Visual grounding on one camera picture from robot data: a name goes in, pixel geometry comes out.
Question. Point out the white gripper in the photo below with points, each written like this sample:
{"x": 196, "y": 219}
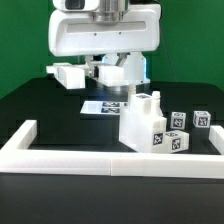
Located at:
{"x": 74, "y": 32}

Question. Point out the white chair back part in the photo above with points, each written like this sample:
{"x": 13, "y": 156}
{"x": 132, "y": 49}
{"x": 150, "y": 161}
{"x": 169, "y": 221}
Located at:
{"x": 74, "y": 76}

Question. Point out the white chair seat part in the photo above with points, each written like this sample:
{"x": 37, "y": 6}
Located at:
{"x": 142, "y": 125}

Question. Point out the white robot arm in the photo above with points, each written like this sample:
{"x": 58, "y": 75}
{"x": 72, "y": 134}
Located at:
{"x": 134, "y": 66}

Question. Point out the white sheet with tags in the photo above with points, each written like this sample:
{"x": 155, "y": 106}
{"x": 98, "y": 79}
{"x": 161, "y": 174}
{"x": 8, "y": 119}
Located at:
{"x": 102, "y": 107}

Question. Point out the small tagged white cube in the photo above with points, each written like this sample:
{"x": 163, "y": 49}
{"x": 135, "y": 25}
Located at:
{"x": 178, "y": 120}
{"x": 201, "y": 119}

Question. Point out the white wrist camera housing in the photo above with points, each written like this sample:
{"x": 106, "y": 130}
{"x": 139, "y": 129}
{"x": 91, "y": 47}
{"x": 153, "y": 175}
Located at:
{"x": 76, "y": 5}

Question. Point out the white U-shaped border frame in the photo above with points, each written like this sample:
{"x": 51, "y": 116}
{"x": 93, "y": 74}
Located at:
{"x": 17, "y": 157}

